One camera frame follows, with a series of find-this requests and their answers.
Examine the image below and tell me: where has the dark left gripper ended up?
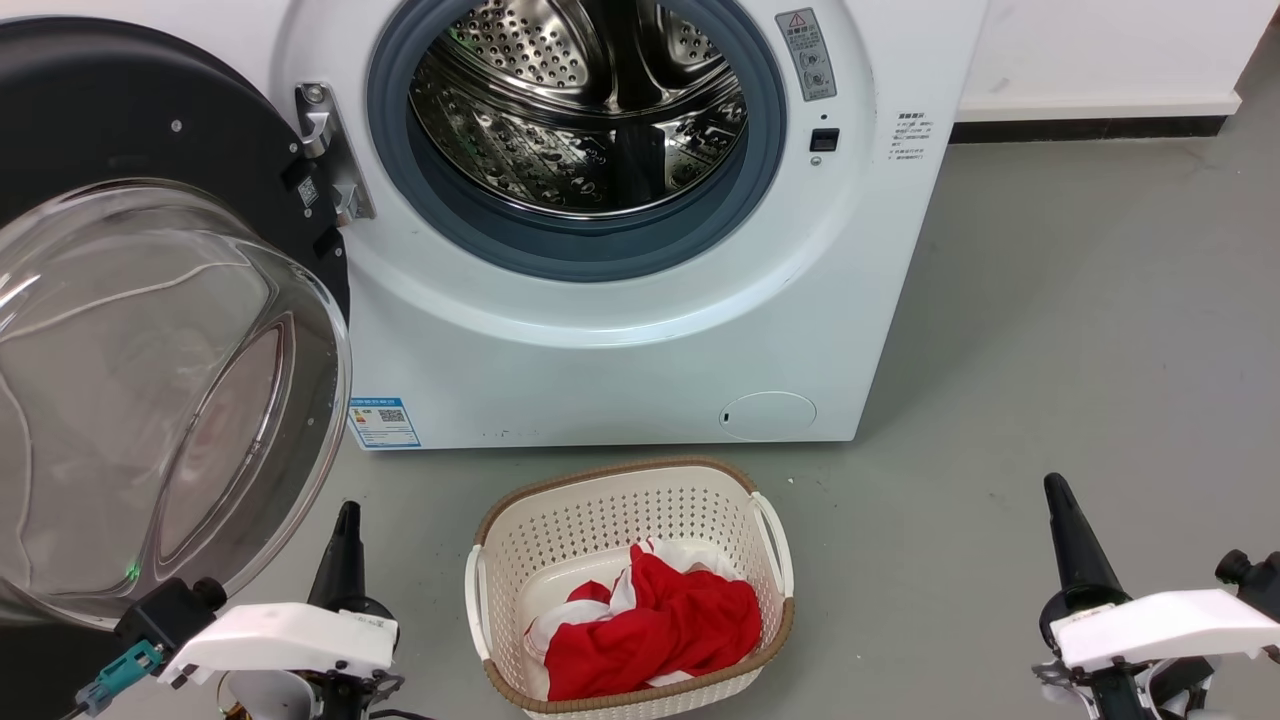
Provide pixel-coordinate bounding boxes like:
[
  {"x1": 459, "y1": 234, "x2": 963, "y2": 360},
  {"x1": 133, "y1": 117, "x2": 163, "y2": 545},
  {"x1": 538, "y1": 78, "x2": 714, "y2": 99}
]
[{"x1": 300, "y1": 501, "x2": 406, "y2": 720}]

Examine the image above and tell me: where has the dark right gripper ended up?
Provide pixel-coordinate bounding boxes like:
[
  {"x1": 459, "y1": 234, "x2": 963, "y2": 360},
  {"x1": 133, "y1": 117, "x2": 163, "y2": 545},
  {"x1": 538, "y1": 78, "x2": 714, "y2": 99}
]
[{"x1": 1035, "y1": 473, "x2": 1216, "y2": 720}]

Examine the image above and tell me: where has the glass washer door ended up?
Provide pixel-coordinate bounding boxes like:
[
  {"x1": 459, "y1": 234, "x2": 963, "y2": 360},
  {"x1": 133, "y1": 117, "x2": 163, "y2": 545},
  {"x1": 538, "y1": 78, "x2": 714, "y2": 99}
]
[{"x1": 0, "y1": 15, "x2": 353, "y2": 631}]

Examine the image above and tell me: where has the white front-load washing machine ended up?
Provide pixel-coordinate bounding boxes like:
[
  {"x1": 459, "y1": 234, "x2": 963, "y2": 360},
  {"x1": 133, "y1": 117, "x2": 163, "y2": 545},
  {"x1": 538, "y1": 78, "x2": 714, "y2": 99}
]
[{"x1": 270, "y1": 0, "x2": 991, "y2": 451}]

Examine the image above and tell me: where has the metal door hinge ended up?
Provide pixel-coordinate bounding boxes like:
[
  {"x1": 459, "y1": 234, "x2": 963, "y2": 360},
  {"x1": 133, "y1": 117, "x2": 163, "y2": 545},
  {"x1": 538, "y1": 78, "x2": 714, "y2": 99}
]
[{"x1": 294, "y1": 82, "x2": 376, "y2": 226}]

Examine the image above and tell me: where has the blue energy label sticker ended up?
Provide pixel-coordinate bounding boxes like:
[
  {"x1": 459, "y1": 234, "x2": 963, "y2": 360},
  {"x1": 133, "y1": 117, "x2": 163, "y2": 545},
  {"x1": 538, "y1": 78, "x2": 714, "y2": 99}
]
[{"x1": 347, "y1": 397, "x2": 422, "y2": 451}]

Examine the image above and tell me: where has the cream perforated laundry basket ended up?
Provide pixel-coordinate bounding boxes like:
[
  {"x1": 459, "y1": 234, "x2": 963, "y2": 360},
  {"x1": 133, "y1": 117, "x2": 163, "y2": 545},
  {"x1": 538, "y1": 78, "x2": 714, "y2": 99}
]
[{"x1": 465, "y1": 458, "x2": 796, "y2": 719}]

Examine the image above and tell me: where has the red and white garment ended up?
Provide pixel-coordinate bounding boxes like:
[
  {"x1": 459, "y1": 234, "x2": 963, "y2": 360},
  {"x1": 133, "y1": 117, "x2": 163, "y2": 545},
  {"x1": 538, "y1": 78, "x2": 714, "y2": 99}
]
[{"x1": 525, "y1": 538, "x2": 763, "y2": 703}]

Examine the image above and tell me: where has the round white filter cover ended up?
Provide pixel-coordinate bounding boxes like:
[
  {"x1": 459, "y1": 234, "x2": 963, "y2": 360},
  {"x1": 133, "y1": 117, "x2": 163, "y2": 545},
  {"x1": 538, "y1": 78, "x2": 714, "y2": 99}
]
[{"x1": 719, "y1": 391, "x2": 818, "y2": 442}]

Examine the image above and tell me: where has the black skirting board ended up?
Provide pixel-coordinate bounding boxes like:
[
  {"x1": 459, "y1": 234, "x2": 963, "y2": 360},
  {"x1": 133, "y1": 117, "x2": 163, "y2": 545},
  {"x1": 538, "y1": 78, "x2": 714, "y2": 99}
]
[{"x1": 948, "y1": 116, "x2": 1229, "y2": 144}]

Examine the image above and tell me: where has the perforated steel drum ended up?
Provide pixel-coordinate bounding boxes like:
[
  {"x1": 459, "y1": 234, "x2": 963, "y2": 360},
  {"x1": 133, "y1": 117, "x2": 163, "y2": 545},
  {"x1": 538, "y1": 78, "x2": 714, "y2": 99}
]
[{"x1": 410, "y1": 0, "x2": 749, "y2": 216}]

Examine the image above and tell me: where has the grey warning sticker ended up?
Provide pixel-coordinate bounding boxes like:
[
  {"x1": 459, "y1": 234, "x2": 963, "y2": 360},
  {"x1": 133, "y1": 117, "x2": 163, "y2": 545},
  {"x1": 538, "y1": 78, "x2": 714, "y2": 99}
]
[{"x1": 776, "y1": 8, "x2": 838, "y2": 102}]

